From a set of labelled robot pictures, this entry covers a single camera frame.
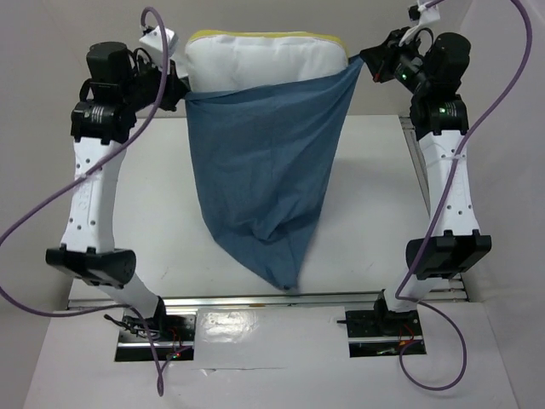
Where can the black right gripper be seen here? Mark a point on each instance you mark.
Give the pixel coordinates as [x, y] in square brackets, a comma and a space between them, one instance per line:
[381, 57]

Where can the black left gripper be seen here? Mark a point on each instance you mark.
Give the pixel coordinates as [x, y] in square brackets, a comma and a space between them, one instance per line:
[174, 88]

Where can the cream quilted pillow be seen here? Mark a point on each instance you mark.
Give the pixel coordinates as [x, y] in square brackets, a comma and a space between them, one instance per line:
[218, 61]

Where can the blue fabric pillowcase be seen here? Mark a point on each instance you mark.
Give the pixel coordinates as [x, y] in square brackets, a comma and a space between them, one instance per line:
[262, 160]

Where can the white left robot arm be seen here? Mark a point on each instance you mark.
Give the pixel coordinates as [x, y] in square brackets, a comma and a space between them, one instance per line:
[87, 250]

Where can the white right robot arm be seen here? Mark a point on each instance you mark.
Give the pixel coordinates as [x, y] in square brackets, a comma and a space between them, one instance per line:
[453, 242]

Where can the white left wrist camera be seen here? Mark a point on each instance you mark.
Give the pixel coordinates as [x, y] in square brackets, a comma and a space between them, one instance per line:
[152, 43]

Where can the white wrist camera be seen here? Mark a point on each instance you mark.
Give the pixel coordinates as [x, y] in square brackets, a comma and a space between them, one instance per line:
[423, 15]
[152, 43]

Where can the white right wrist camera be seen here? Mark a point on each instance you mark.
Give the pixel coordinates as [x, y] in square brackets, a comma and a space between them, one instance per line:
[423, 15]

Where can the aluminium table edge rail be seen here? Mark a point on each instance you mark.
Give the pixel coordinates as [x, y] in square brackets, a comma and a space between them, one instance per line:
[344, 299]

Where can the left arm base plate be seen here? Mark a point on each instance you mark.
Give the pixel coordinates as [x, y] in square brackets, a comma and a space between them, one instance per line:
[175, 342]

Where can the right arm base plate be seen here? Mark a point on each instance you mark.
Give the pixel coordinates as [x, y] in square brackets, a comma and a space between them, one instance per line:
[370, 336]

